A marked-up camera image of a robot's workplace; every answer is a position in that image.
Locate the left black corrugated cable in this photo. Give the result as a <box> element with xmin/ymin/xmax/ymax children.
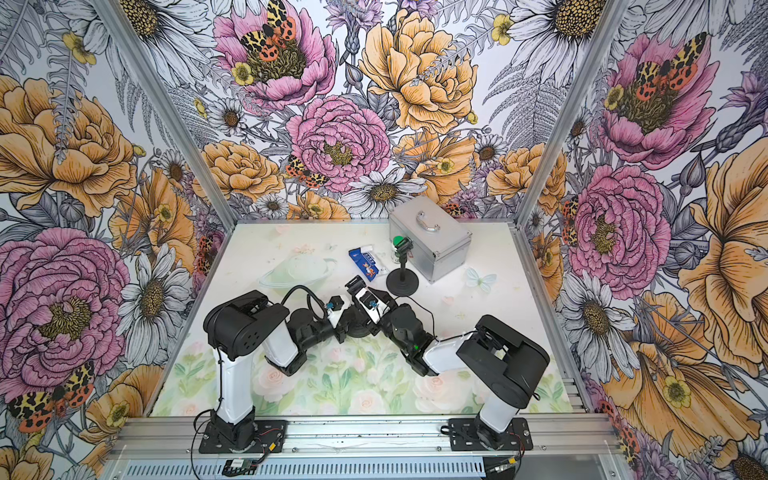
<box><xmin>280</xmin><ymin>284</ymin><xmax>330</xmax><ymax>322</ymax></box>

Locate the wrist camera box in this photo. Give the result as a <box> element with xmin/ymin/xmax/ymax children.
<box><xmin>326</xmin><ymin>295</ymin><xmax>346</xmax><ymax>322</ymax></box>
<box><xmin>355</xmin><ymin>287</ymin><xmax>388</xmax><ymax>325</ymax></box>

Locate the black round stand base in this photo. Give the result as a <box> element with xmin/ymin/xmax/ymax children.
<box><xmin>386</xmin><ymin>268</ymin><xmax>419</xmax><ymax>297</ymax></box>

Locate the silver aluminium first aid case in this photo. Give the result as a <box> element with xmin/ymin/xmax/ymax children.
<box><xmin>389</xmin><ymin>196</ymin><xmax>472</xmax><ymax>283</ymax></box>

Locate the white bottle green cap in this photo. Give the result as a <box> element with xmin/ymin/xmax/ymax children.
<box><xmin>391</xmin><ymin>235</ymin><xmax>404</xmax><ymax>264</ymax></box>

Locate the white perforated cable tray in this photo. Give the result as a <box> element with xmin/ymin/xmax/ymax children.
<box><xmin>122</xmin><ymin>457</ymin><xmax>486</xmax><ymax>479</ymax></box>

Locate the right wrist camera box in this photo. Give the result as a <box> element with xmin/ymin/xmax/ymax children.
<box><xmin>355</xmin><ymin>287</ymin><xmax>388</xmax><ymax>325</ymax></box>

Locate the blue white bandage packet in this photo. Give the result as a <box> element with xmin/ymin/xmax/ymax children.
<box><xmin>348</xmin><ymin>244</ymin><xmax>388</xmax><ymax>282</ymax></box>

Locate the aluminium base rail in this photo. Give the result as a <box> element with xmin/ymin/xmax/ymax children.
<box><xmin>108</xmin><ymin>413</ymin><xmax>620</xmax><ymax>460</ymax></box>

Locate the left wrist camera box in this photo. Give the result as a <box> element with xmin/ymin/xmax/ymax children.
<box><xmin>326</xmin><ymin>295</ymin><xmax>346</xmax><ymax>322</ymax></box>

